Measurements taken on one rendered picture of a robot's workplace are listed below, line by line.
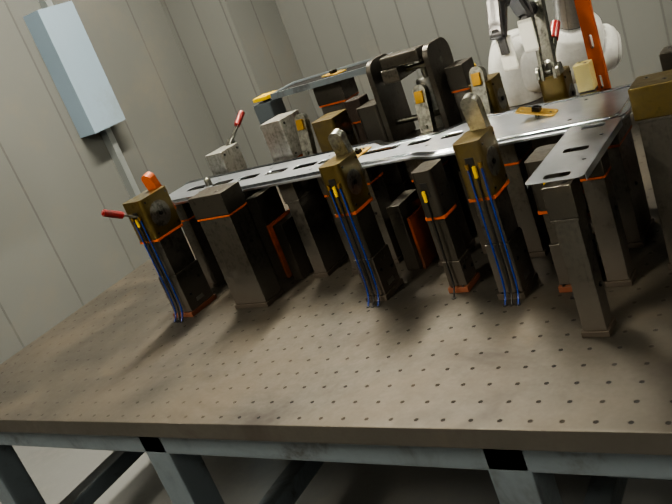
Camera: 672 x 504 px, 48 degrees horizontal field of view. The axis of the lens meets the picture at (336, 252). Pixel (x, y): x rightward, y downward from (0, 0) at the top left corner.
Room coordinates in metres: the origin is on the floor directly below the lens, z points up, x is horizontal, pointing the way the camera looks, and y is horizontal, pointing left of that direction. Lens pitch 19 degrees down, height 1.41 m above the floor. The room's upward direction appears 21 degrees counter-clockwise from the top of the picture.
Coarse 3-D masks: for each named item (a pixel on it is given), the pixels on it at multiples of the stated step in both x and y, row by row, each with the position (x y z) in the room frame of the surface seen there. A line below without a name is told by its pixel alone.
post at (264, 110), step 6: (264, 102) 2.41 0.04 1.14; (270, 102) 2.39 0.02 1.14; (276, 102) 2.41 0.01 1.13; (282, 102) 2.43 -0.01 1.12; (258, 108) 2.41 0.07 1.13; (264, 108) 2.40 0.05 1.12; (270, 108) 2.38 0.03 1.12; (276, 108) 2.40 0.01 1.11; (282, 108) 2.42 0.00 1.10; (258, 114) 2.42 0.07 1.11; (264, 114) 2.40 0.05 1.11; (270, 114) 2.39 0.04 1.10; (276, 114) 2.39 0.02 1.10; (264, 120) 2.41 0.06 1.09
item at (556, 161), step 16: (576, 128) 1.38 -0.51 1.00; (592, 128) 1.35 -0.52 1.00; (608, 128) 1.31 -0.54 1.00; (560, 144) 1.32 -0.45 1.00; (576, 144) 1.29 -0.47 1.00; (592, 144) 1.26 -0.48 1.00; (608, 144) 1.25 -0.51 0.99; (544, 160) 1.27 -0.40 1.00; (560, 160) 1.24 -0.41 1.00; (576, 160) 1.21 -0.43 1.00; (592, 160) 1.18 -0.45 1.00; (544, 176) 1.19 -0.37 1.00; (576, 176) 1.13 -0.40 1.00
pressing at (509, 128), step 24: (576, 96) 1.60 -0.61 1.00; (600, 96) 1.54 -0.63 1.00; (624, 96) 1.47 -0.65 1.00; (504, 120) 1.65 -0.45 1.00; (528, 120) 1.57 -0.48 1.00; (552, 120) 1.50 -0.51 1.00; (576, 120) 1.44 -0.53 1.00; (600, 120) 1.39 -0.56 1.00; (360, 144) 1.95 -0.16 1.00; (384, 144) 1.85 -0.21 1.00; (408, 144) 1.77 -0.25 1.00; (432, 144) 1.68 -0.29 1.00; (504, 144) 1.50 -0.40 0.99; (264, 168) 2.13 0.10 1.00; (288, 168) 2.01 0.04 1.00; (312, 168) 1.90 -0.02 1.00; (192, 192) 2.18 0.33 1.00
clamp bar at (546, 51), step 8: (536, 0) 1.69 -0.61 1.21; (544, 0) 1.69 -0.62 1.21; (536, 8) 1.66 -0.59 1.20; (544, 8) 1.68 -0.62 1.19; (536, 16) 1.69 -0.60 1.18; (544, 16) 1.67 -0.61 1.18; (536, 24) 1.69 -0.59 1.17; (544, 24) 1.67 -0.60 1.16; (536, 32) 1.69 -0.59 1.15; (544, 32) 1.67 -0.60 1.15; (544, 40) 1.68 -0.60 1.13; (552, 40) 1.68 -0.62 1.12; (544, 48) 1.68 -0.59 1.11; (552, 48) 1.67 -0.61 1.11; (544, 56) 1.68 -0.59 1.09; (552, 56) 1.66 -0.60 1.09; (544, 64) 1.69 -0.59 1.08; (552, 64) 1.66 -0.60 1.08; (544, 80) 1.68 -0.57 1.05
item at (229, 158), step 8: (232, 144) 2.37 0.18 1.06; (216, 152) 2.34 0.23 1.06; (224, 152) 2.32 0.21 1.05; (232, 152) 2.34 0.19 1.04; (240, 152) 2.37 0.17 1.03; (208, 160) 2.34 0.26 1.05; (216, 160) 2.32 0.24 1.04; (224, 160) 2.31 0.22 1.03; (232, 160) 2.33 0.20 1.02; (240, 160) 2.36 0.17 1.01; (216, 168) 2.33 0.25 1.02; (224, 168) 2.31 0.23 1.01; (232, 168) 2.32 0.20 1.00; (240, 168) 2.35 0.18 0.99
